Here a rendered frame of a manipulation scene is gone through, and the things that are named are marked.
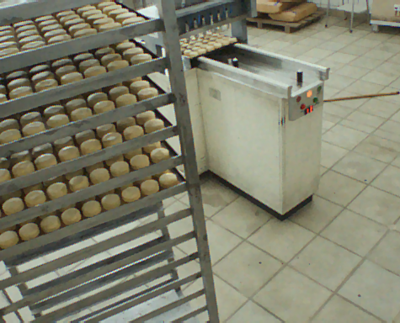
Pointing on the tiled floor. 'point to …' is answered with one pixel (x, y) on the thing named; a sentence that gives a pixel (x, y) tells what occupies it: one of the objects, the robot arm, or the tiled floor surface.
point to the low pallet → (286, 22)
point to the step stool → (349, 11)
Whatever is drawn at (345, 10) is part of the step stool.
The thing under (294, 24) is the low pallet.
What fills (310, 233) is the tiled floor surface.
